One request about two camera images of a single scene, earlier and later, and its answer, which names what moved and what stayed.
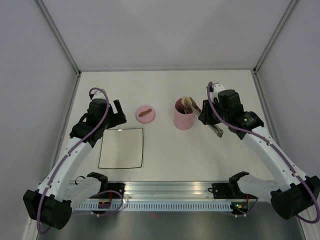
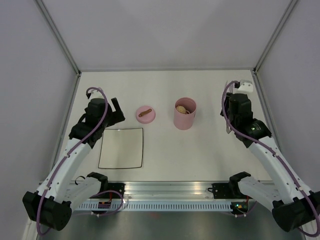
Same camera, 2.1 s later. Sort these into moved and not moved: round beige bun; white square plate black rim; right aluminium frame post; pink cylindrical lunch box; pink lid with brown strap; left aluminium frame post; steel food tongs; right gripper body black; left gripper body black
Moved: right gripper body black; steel food tongs; round beige bun
Not moved: pink lid with brown strap; left gripper body black; right aluminium frame post; left aluminium frame post; pink cylindrical lunch box; white square plate black rim
